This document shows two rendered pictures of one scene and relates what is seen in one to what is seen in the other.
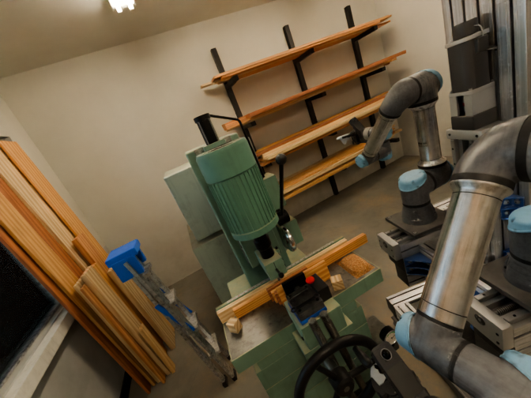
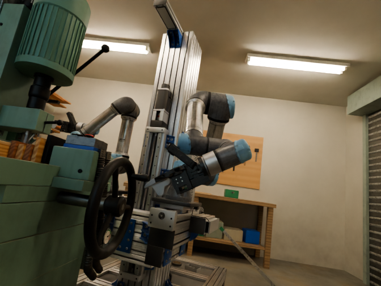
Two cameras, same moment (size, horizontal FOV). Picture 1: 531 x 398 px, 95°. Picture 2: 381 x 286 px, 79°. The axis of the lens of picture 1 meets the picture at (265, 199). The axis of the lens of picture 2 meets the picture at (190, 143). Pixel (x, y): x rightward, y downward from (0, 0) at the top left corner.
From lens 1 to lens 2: 0.90 m
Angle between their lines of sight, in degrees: 76
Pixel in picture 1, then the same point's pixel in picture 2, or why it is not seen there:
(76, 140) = not seen: outside the picture
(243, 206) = (71, 43)
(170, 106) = not seen: outside the picture
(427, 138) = (126, 137)
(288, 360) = (30, 213)
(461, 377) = (212, 141)
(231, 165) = (84, 13)
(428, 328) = (195, 132)
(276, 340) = (39, 172)
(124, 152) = not seen: outside the picture
